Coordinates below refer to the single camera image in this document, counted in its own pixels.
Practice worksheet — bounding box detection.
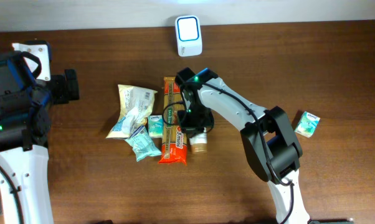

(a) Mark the orange spaghetti pasta pack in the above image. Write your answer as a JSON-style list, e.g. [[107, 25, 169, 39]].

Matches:
[[159, 77, 188, 164]]

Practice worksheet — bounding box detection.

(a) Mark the green Kleenex tissue pack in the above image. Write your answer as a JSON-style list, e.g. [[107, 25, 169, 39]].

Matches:
[[148, 115, 163, 138]]

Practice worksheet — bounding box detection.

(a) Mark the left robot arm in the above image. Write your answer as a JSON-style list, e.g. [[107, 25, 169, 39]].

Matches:
[[0, 51, 80, 223]]

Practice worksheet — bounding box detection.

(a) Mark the white barcode scanner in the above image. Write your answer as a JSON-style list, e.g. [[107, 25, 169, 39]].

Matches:
[[174, 15, 202, 57]]

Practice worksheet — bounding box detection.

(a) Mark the small teal snack bag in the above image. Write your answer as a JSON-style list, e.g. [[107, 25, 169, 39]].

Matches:
[[125, 126, 162, 162]]

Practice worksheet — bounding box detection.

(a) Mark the white cream tube gold cap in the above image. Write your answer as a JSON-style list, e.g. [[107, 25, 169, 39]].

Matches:
[[189, 128, 207, 154]]

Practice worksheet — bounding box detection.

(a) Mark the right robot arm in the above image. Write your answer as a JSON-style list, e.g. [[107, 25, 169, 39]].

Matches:
[[175, 68, 311, 223]]

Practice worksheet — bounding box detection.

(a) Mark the cream white snack bag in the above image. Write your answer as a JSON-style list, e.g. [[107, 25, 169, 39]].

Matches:
[[106, 85, 157, 139]]

